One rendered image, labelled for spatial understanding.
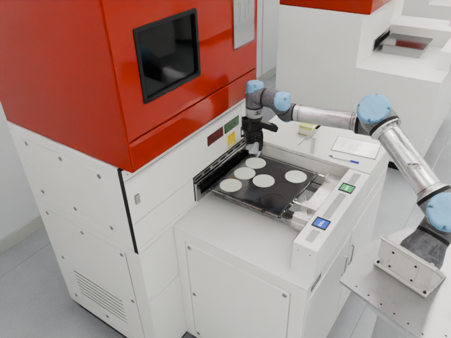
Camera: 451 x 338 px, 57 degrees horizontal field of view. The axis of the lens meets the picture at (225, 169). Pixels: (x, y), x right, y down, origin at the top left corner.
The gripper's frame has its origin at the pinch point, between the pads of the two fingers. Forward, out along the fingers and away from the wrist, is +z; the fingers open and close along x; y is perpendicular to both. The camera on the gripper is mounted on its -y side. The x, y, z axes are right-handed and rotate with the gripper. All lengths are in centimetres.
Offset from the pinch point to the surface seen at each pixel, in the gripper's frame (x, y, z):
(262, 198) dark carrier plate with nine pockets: 20.0, 5.9, 9.4
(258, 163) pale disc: -6.1, -2.5, 9.2
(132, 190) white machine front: 26, 59, -13
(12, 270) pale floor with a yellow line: -73, 141, 99
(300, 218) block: 38.5, -2.6, 8.8
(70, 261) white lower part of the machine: -18, 95, 53
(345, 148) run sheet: 6.7, -42.3, 2.4
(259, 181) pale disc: 8.1, 2.6, 9.3
